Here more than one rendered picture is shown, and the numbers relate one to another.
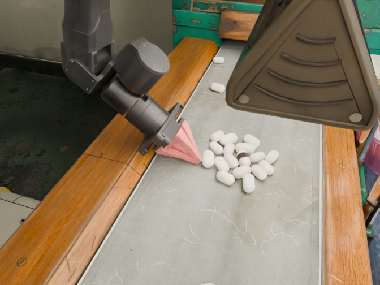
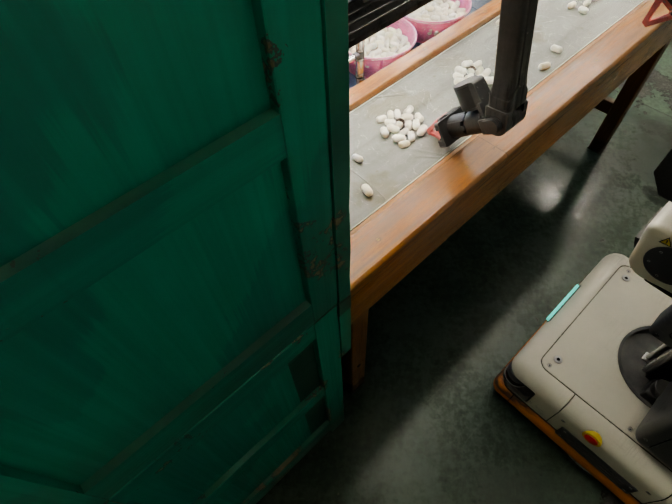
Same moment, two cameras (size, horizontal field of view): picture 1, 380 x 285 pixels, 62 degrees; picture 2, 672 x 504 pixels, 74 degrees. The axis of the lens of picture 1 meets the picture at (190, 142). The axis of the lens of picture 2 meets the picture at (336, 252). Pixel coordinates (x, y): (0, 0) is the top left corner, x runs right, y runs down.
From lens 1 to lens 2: 1.44 m
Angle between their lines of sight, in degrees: 81
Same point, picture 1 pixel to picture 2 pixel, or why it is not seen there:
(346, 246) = (392, 70)
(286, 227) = (404, 92)
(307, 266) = (408, 79)
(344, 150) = not seen: hidden behind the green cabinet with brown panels
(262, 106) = not seen: outside the picture
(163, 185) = not seen: hidden behind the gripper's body
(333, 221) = (387, 78)
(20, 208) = (564, 379)
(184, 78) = (395, 203)
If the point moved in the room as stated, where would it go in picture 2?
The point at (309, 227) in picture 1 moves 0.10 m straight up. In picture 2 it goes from (393, 89) to (396, 57)
